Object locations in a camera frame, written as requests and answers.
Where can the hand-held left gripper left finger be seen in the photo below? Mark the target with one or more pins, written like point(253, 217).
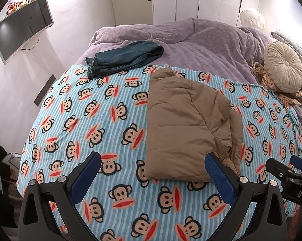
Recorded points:
point(87, 178)

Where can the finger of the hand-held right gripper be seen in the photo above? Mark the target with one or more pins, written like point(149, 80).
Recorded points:
point(279, 168)
point(300, 163)

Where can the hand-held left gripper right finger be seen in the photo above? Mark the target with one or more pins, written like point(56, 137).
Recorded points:
point(218, 178)

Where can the tan puffer jacket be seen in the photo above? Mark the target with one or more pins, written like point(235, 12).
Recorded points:
point(186, 120)

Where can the striped monkey print blanket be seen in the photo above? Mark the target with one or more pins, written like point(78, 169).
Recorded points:
point(90, 120)

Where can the white bag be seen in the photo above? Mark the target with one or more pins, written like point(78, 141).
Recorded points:
point(14, 160)

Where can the beige knotted cushion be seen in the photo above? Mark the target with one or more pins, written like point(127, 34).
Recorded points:
point(262, 77)

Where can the round beige pleated cushion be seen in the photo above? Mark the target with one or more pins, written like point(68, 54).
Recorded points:
point(284, 66)

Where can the blue jeans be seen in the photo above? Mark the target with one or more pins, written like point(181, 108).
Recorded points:
point(121, 57)

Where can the purple fleece duvet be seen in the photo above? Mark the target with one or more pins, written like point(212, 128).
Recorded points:
point(203, 42)

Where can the floral white pillow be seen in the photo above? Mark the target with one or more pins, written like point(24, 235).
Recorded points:
point(252, 17)

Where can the white wardrobe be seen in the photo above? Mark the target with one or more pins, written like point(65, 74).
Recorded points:
point(191, 0)

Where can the white door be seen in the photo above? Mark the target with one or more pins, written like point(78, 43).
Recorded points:
point(131, 0)

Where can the red flower decoration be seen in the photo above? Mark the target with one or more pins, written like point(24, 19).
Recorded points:
point(18, 3)

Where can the black wall panel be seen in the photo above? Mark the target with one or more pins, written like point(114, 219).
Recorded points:
point(44, 90)

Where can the wall television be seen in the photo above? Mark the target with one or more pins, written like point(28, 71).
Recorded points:
point(20, 30)

